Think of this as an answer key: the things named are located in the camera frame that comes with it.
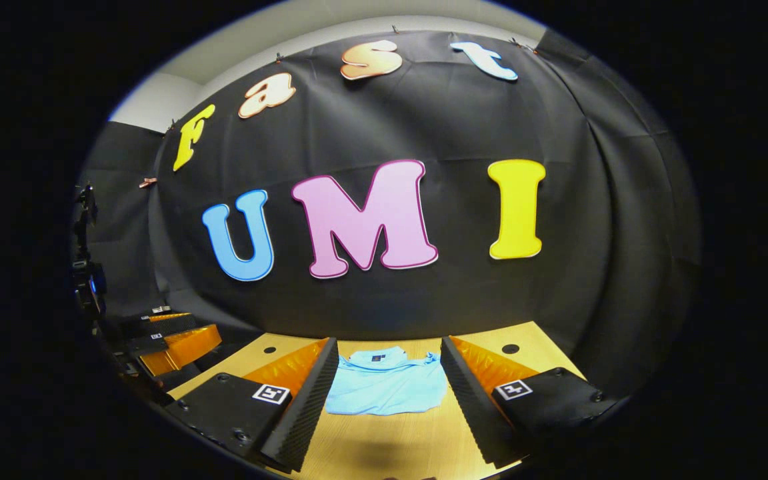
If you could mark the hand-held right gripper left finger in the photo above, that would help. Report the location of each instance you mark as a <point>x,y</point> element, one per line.
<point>310,413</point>

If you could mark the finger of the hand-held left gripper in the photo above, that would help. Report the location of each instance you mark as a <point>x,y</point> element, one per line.
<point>157,326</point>
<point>147,344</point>

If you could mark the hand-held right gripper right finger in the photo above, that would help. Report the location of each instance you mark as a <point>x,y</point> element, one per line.
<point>470,406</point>

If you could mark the light blue T-shirt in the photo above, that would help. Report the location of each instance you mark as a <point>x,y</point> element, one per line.
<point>384,386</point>

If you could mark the orange spring clip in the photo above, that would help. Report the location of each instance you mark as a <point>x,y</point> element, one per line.
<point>148,182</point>

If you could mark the black backdrop cloth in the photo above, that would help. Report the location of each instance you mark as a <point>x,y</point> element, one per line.
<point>424,133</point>

